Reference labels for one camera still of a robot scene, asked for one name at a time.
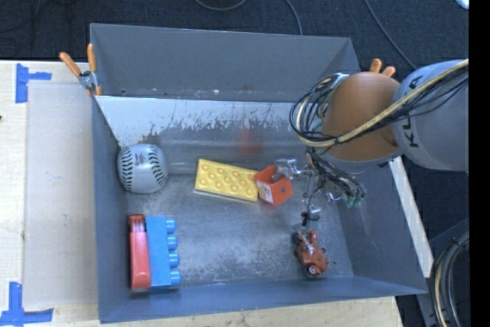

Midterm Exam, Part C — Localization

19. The orange box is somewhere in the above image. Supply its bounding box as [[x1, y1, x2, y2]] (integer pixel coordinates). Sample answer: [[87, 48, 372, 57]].
[[253, 164, 294, 208]]

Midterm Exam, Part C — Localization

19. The yellow studded flat block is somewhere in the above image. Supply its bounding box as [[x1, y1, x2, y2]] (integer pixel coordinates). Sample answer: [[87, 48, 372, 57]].
[[193, 158, 261, 203]]

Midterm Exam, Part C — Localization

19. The red toy motorcycle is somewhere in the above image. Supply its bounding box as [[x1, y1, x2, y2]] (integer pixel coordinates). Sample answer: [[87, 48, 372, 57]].
[[292, 229, 332, 280]]

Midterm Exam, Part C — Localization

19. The grey metal bin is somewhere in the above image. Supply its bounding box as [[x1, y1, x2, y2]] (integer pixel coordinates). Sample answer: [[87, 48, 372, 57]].
[[88, 22, 430, 325]]

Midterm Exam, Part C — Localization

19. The grey baseball with black stitches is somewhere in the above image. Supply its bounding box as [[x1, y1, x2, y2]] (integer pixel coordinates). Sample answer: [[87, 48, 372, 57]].
[[116, 142, 169, 195]]

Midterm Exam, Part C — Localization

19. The blue studded building block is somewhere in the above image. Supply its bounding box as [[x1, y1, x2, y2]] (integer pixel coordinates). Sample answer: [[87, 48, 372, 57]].
[[145, 214, 182, 291]]

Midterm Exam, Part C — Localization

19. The red plastic tool case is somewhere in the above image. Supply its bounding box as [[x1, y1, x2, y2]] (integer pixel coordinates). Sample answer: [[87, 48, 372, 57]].
[[127, 214, 152, 292]]

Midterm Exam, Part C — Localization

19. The pale wood board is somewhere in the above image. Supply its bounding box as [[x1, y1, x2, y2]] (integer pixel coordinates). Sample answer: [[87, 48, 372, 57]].
[[21, 80, 100, 313]]

